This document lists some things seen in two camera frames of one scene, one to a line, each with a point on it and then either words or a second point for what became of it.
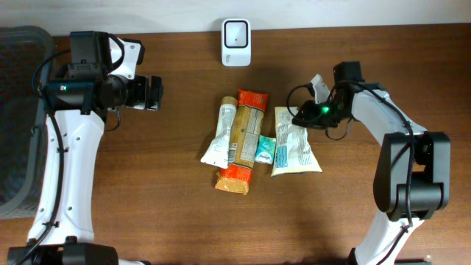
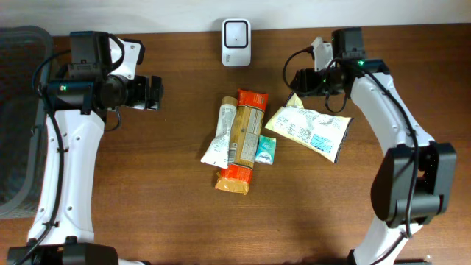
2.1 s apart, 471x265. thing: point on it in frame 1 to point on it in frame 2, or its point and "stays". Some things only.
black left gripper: x=140 y=99 stays
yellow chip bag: x=293 y=152 to x=320 y=133
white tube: x=218 y=153 stays
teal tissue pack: x=266 y=149 stays
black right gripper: x=309 y=120 to x=306 y=79
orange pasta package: x=245 y=134 stays
